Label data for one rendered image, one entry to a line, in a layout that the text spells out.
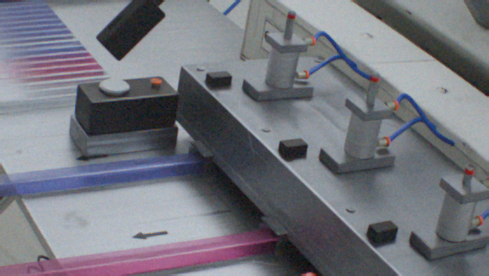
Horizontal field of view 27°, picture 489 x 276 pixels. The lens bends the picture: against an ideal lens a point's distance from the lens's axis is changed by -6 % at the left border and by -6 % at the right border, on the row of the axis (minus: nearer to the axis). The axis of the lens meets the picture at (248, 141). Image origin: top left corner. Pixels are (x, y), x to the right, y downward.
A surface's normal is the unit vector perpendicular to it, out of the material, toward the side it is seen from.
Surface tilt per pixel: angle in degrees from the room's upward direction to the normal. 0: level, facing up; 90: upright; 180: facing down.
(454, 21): 90
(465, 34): 90
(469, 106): 44
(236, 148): 134
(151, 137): 90
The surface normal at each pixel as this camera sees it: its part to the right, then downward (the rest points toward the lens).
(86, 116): -0.86, 0.10
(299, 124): 0.16, -0.88
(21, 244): -0.51, -0.54
